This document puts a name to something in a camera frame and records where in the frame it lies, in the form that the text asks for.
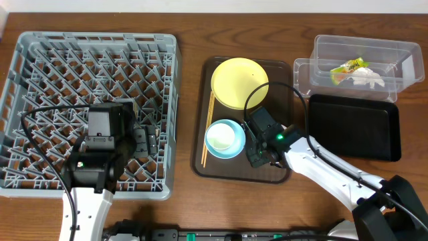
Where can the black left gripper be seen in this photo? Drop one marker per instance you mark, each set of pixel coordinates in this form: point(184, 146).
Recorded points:
point(147, 141)

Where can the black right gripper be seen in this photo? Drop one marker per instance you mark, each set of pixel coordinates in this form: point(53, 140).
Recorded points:
point(255, 160)

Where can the white paper cup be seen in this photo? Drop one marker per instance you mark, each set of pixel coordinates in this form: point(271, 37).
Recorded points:
point(220, 136)

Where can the green snack wrapper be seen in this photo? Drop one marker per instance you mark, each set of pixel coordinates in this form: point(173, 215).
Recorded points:
point(338, 74)

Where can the white paper napkin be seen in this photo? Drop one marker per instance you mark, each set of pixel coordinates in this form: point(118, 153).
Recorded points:
point(364, 76)

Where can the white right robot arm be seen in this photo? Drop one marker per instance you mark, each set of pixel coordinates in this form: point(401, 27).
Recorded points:
point(381, 209)

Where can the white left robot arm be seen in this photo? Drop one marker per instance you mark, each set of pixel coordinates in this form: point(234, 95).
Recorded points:
point(96, 163)

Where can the black waste tray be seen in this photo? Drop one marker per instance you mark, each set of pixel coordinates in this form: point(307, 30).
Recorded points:
point(355, 127)

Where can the clear plastic waste bin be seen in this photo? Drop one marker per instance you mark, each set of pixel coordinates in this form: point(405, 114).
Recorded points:
point(400, 64)

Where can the grey plastic dishwasher rack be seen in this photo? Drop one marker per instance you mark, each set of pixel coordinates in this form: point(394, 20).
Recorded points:
point(51, 79)

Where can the light blue saucer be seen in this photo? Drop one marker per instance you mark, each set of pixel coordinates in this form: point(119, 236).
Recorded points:
point(237, 145)

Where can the dark brown serving tray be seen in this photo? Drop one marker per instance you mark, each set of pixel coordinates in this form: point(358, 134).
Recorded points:
point(279, 102)

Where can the yellow round plate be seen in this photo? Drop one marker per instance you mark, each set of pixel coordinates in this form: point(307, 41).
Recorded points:
point(235, 79)

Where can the wooden chopstick left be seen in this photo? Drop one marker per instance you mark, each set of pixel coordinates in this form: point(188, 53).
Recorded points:
point(208, 123)

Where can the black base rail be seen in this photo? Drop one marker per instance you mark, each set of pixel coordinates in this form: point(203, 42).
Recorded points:
point(135, 230)

